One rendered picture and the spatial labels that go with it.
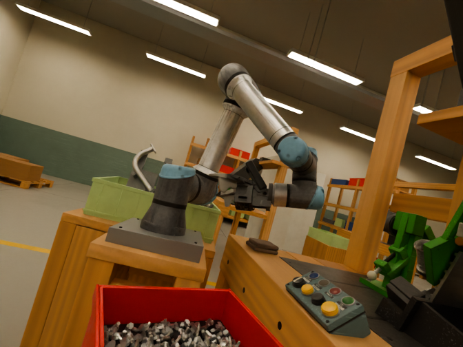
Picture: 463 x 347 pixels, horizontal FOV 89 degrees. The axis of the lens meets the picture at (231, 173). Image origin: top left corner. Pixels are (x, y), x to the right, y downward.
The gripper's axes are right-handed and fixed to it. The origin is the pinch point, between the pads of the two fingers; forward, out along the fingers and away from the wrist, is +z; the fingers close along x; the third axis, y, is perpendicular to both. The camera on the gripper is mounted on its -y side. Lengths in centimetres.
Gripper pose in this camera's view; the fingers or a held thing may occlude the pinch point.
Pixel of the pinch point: (212, 184)
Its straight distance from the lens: 80.3
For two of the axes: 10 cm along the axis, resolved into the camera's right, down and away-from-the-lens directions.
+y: -1.3, 8.7, -4.8
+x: 1.0, 5.0, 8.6
